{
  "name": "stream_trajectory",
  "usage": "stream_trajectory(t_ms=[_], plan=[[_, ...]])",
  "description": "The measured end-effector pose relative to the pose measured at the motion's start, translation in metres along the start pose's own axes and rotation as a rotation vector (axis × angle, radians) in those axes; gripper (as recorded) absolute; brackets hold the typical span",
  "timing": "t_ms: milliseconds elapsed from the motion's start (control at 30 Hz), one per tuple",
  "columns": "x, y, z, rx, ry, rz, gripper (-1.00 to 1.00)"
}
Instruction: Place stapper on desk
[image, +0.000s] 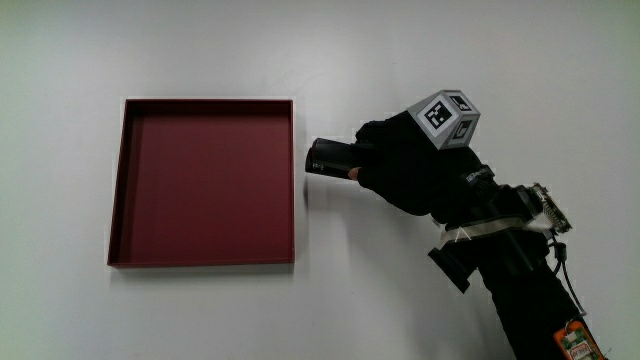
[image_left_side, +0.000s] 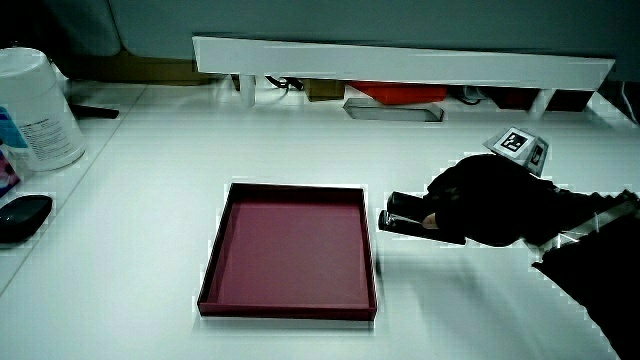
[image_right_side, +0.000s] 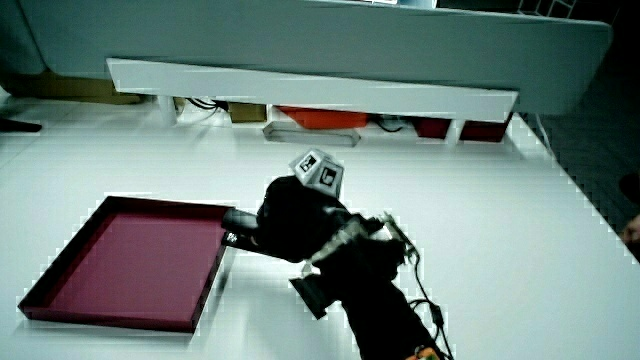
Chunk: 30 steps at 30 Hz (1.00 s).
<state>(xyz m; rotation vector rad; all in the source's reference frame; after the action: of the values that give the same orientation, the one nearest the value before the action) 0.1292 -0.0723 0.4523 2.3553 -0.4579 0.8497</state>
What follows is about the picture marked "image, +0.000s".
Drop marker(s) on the person's right hand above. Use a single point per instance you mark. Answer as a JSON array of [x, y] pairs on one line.
[[410, 170]]

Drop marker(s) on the black cylindrical object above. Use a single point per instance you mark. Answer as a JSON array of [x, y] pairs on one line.
[[330, 157]]

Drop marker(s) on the person's right forearm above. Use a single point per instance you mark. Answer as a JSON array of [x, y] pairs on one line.
[[530, 300]]

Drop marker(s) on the white desk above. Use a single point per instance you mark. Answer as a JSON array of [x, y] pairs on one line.
[[350, 310]]

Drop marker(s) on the black wrist-mounted box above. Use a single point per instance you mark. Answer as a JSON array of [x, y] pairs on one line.
[[452, 267]]

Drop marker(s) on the green circuit board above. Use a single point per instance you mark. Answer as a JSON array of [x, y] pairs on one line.
[[552, 210]]

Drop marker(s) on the dark red square tray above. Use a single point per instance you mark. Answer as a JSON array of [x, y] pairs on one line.
[[205, 190]]

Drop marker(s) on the orange electronic module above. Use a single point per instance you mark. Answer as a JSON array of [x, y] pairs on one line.
[[577, 344]]

